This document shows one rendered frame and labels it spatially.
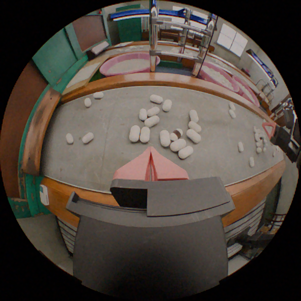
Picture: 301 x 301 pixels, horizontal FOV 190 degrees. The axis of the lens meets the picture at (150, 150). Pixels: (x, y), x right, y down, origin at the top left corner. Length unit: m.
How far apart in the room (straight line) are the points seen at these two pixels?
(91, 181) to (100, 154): 0.07
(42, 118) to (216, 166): 0.52
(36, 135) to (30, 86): 0.20
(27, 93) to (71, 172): 0.35
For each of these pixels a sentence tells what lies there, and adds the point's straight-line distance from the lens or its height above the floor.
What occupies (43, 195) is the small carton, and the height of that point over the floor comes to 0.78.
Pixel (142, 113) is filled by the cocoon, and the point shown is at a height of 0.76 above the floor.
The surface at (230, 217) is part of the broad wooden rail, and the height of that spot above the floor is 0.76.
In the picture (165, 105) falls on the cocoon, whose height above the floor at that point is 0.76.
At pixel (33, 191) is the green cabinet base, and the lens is 0.43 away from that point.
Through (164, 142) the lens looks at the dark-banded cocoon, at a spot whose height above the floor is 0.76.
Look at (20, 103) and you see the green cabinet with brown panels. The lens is 0.43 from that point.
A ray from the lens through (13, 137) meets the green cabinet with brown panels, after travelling 0.41.
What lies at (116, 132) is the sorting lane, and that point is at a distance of 0.23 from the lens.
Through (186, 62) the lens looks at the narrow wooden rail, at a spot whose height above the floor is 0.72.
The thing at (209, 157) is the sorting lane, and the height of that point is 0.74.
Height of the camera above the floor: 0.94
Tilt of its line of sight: 76 degrees down
